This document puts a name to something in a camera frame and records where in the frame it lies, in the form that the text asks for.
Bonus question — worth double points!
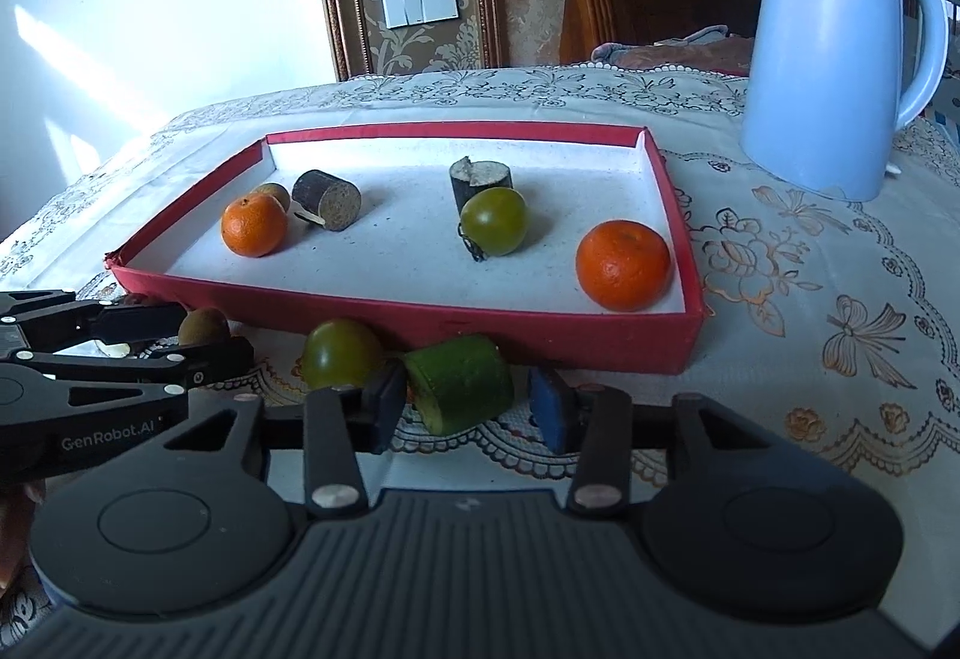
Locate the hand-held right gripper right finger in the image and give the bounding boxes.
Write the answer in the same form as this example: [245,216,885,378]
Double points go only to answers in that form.
[527,366,775,517]

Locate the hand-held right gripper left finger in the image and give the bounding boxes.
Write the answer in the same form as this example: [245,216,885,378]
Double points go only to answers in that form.
[150,363,410,519]

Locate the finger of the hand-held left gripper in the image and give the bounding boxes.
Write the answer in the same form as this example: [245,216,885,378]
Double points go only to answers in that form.
[0,288,188,351]
[0,336,256,399]

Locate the brown kiwi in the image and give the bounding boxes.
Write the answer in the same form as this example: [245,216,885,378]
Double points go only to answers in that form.
[178,306,233,350]

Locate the green cut fruit piece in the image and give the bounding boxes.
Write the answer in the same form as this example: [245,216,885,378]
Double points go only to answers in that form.
[403,336,515,437]

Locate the small orange tangerine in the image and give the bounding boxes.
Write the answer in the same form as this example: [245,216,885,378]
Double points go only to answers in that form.
[221,194,289,258]

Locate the large orange tangerine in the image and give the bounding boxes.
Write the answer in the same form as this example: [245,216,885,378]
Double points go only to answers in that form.
[575,219,673,314]

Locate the red rimmed white tray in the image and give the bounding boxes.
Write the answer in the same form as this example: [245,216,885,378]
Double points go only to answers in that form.
[105,121,706,375]

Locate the small brown round fruit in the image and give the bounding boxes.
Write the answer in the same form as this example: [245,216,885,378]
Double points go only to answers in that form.
[251,182,292,215]

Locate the green round fruit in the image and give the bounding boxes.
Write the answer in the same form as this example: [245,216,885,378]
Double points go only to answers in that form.
[459,186,530,257]
[300,319,386,390]

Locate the notched dark sugarcane piece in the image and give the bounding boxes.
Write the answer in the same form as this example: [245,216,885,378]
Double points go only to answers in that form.
[448,157,515,219]

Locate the person's left hand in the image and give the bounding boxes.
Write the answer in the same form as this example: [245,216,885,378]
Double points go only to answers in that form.
[0,477,47,604]

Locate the white floral lace tablecloth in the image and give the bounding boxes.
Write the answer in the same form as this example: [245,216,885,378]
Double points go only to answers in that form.
[0,63,960,630]

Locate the grey crumpled cloth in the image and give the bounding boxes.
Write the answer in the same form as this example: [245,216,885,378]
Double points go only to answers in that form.
[589,25,730,68]

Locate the brown pillow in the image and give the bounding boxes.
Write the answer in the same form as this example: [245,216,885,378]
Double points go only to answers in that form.
[622,38,752,77]

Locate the light blue electric kettle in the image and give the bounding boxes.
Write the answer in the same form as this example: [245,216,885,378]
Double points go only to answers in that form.
[739,0,950,203]

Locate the white wall light switch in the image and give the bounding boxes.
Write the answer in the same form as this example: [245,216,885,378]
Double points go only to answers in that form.
[381,0,459,28]

